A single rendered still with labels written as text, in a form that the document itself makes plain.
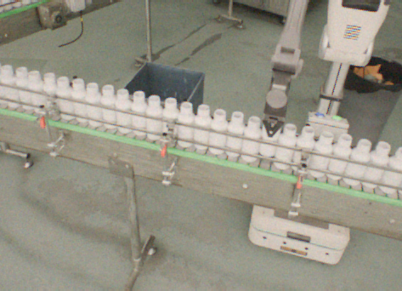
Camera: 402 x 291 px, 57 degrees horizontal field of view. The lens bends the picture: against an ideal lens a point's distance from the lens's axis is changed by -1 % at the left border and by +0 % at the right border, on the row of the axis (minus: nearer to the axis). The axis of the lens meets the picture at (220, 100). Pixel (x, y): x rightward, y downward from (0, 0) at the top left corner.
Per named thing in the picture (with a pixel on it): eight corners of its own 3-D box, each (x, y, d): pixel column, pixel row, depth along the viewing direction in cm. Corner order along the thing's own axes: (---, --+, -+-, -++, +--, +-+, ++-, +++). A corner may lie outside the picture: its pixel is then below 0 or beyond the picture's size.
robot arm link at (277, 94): (303, 55, 105) (273, 49, 106) (301, 72, 95) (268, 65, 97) (294, 93, 111) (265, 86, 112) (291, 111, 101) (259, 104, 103)
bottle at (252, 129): (255, 164, 127) (261, 127, 118) (238, 160, 129) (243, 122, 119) (259, 153, 132) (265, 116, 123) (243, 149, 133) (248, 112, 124)
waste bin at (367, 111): (325, 147, 290) (347, 77, 253) (325, 114, 326) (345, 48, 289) (385, 161, 282) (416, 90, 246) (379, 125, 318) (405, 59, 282)
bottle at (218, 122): (223, 156, 130) (228, 119, 120) (206, 153, 130) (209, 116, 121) (226, 145, 134) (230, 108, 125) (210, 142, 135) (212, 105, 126)
